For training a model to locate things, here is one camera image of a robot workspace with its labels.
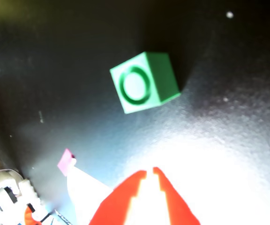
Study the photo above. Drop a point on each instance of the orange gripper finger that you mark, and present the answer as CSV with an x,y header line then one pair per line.
x,y
174,206
116,206

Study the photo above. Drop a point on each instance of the orange table clamp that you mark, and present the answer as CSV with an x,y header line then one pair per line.
x,y
29,214

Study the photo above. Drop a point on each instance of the black striped ruler label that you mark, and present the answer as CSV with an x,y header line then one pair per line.
x,y
63,216

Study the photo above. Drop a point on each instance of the pink masking tape strip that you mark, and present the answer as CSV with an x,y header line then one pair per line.
x,y
65,162

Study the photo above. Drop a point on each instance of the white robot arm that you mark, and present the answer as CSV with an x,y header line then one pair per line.
x,y
1,185

